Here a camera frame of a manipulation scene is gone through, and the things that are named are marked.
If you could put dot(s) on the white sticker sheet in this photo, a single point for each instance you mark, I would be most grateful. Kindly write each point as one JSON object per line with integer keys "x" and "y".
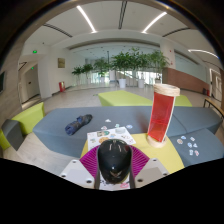
{"x": 113, "y": 133}

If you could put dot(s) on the black computer mouse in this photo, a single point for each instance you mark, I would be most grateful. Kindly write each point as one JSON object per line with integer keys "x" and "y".
{"x": 115, "y": 160}

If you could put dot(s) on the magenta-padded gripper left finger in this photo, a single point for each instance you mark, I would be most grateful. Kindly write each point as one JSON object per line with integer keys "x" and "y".
{"x": 86, "y": 165}

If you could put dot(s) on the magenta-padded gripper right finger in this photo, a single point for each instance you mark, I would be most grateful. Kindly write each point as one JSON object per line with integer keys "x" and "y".
{"x": 141, "y": 165}

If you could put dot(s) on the grey bench with stickers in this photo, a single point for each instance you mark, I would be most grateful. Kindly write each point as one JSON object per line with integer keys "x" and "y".
{"x": 210, "y": 146}

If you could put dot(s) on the group of potted plants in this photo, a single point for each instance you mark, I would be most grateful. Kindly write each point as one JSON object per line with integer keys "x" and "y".
{"x": 125, "y": 61}

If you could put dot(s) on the green exit sign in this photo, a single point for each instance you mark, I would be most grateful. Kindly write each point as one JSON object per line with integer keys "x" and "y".
{"x": 34, "y": 51}

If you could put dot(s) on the group of ceiling strip lights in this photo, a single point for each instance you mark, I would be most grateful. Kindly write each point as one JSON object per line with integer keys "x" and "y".
{"x": 86, "y": 18}

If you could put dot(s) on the red fire extinguisher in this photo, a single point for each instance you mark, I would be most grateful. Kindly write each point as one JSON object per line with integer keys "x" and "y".
{"x": 62, "y": 87}

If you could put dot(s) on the white round puppy mouse pad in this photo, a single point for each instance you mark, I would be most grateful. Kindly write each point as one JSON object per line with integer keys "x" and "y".
{"x": 106, "y": 186}

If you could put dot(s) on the cluster of loose stickers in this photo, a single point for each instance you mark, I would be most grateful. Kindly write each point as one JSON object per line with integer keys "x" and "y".
{"x": 180, "y": 141}

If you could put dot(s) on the dark grey seat block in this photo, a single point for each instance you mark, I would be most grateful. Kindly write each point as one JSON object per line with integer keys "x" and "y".
{"x": 13, "y": 133}

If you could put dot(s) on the brass wall plaque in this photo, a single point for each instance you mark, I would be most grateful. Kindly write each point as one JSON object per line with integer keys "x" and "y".
{"x": 61, "y": 63}

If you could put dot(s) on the lime green flat bench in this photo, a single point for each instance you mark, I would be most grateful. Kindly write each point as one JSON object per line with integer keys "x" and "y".
{"x": 120, "y": 98}

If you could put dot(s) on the long grey upholstered bench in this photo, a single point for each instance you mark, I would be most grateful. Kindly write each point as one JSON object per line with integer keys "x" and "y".
{"x": 133, "y": 115}

